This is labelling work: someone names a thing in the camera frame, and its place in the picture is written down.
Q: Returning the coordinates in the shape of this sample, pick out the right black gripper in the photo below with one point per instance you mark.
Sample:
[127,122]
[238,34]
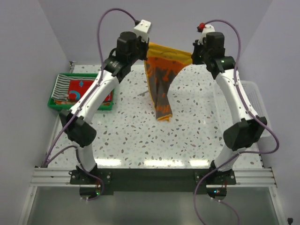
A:
[198,45]

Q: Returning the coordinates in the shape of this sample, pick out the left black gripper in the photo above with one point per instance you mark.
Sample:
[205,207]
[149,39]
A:
[145,45]

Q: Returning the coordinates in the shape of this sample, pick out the orange yellow patterned towel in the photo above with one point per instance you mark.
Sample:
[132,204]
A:
[162,66]

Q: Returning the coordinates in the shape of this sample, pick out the red blue patterned towel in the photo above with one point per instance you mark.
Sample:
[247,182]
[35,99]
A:
[77,89]

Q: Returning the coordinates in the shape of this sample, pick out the green white striped towel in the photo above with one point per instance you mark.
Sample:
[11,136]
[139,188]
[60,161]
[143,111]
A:
[60,90]

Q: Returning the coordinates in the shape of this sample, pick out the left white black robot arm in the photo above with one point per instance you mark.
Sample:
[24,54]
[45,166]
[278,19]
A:
[76,121]

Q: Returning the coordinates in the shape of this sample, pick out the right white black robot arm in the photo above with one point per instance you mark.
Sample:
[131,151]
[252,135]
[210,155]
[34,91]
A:
[247,126]

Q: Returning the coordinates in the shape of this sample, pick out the white plastic basket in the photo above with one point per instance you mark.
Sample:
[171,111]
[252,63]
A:
[223,111]

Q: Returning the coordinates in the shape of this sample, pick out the orange folded cartoon towel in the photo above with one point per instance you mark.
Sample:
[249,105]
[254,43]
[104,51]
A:
[72,103]

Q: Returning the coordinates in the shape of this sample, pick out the green plastic tray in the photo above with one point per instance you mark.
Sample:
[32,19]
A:
[52,105]

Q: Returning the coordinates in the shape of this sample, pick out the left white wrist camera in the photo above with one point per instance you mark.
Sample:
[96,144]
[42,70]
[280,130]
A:
[142,29]

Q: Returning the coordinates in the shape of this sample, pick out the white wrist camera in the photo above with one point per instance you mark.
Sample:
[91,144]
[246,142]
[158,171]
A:
[204,28]
[142,29]

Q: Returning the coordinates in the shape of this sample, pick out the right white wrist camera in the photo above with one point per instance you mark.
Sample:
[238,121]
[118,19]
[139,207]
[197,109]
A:
[204,28]

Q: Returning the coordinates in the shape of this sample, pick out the black mounting base plate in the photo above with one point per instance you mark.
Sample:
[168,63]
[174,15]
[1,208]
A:
[107,181]

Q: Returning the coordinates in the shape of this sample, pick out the aluminium frame rail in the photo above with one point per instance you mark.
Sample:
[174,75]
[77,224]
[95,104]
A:
[59,177]

